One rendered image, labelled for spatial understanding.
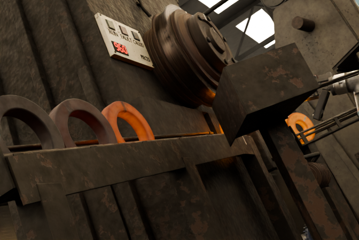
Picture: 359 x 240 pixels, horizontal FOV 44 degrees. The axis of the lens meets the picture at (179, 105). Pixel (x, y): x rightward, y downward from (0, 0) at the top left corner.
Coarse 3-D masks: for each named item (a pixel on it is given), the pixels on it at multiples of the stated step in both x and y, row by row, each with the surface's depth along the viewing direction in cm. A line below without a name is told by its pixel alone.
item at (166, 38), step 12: (168, 12) 184; (156, 24) 182; (168, 24) 176; (168, 36) 175; (168, 48) 174; (180, 48) 173; (168, 60) 174; (180, 60) 173; (180, 72) 174; (192, 72) 172; (192, 84) 176; (204, 84) 175; (204, 96) 181
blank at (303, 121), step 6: (294, 114) 212; (300, 114) 214; (288, 120) 209; (294, 120) 211; (300, 120) 212; (306, 120) 213; (288, 126) 208; (294, 126) 209; (306, 126) 212; (312, 126) 213; (306, 132) 210; (312, 138) 209
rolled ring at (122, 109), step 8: (112, 104) 115; (120, 104) 118; (128, 104) 121; (104, 112) 113; (112, 112) 113; (120, 112) 116; (128, 112) 119; (136, 112) 122; (112, 120) 111; (128, 120) 122; (136, 120) 122; (144, 120) 124; (136, 128) 123; (144, 128) 122; (120, 136) 110; (144, 136) 121; (152, 136) 123
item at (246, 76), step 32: (256, 64) 114; (288, 64) 114; (224, 96) 120; (256, 96) 110; (288, 96) 111; (224, 128) 131; (256, 128) 135; (288, 128) 121; (288, 160) 117; (320, 192) 114; (320, 224) 111
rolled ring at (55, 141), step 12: (0, 96) 83; (12, 96) 86; (0, 108) 81; (12, 108) 84; (24, 108) 86; (36, 108) 89; (0, 120) 80; (24, 120) 89; (36, 120) 89; (48, 120) 90; (0, 132) 78; (36, 132) 90; (48, 132) 89; (0, 144) 77; (48, 144) 89; (60, 144) 90
